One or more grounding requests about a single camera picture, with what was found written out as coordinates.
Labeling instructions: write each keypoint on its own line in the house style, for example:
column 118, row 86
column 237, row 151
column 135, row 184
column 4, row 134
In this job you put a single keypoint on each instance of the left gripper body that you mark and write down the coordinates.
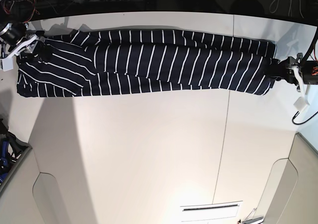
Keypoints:
column 299, row 72

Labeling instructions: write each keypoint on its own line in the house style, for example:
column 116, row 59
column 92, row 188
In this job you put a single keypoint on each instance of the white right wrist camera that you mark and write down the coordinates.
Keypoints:
column 6, row 64

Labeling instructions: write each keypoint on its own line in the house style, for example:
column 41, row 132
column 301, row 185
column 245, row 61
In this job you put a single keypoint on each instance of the navy white striped T-shirt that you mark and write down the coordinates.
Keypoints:
column 117, row 62

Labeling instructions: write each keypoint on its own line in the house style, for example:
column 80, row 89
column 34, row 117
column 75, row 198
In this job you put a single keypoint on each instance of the blue items in bin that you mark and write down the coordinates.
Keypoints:
column 11, row 149

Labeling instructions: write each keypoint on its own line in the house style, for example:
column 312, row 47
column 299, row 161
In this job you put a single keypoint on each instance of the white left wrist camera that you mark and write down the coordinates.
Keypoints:
column 301, row 104

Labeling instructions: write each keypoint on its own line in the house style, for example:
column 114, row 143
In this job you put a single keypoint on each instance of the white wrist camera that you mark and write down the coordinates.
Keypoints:
column 301, row 104
column 6, row 64

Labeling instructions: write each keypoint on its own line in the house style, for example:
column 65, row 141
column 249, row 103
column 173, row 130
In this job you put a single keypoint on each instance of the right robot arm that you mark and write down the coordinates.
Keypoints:
column 23, row 11

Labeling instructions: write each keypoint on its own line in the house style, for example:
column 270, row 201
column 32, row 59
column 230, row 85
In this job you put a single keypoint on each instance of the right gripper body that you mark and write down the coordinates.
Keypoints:
column 16, row 39

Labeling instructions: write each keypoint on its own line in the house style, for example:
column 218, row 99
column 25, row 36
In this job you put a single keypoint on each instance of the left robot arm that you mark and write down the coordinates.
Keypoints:
column 311, row 48

